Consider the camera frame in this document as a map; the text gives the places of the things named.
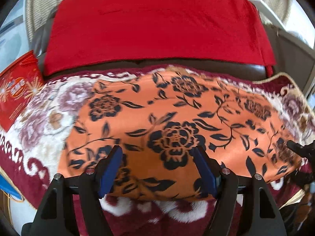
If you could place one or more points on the orange floral blouse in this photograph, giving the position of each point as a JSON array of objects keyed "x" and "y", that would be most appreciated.
[{"x": 172, "y": 108}]

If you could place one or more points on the red gift bag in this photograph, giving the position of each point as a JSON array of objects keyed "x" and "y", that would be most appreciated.
[{"x": 17, "y": 91}]

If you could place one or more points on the blue plastic sheet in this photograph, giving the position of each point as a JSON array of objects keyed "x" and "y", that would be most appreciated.
[{"x": 8, "y": 188}]

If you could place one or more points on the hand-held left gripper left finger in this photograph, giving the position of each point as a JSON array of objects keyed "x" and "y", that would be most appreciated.
[{"x": 110, "y": 173}]

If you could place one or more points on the white board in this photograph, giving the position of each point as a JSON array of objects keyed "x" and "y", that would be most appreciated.
[{"x": 265, "y": 9}]

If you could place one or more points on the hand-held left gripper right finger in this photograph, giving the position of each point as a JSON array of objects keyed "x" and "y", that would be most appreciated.
[{"x": 204, "y": 173}]

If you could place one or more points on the red blanket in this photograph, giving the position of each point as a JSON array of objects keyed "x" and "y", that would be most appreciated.
[{"x": 147, "y": 29}]

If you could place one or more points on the brown leather sofa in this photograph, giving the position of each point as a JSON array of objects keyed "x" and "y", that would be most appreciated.
[{"x": 221, "y": 68}]

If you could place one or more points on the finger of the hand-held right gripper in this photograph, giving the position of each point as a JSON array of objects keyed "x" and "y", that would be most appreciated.
[{"x": 302, "y": 150}]

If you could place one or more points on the floral plush blanket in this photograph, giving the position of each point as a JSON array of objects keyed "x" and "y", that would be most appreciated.
[{"x": 44, "y": 118}]

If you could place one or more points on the white refrigerator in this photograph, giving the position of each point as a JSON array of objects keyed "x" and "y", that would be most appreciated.
[{"x": 12, "y": 41}]

